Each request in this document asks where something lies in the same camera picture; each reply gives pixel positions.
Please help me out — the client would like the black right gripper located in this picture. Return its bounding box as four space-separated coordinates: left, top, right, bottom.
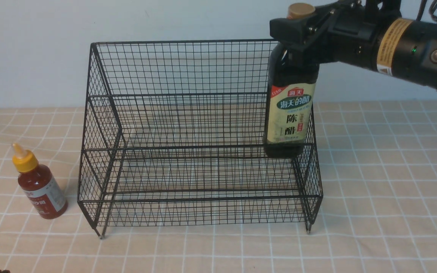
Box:
269 0 401 69

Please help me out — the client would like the dark vinegar bottle gold cap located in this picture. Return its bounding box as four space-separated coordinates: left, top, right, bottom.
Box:
263 3 320 158

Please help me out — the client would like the red sauce bottle yellow cap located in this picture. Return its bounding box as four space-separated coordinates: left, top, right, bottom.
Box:
12 143 68 220

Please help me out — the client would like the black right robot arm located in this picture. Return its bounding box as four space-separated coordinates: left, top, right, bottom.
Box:
269 0 437 92

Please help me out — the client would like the black wire mesh shelf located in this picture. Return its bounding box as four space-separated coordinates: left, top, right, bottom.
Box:
77 39 323 238

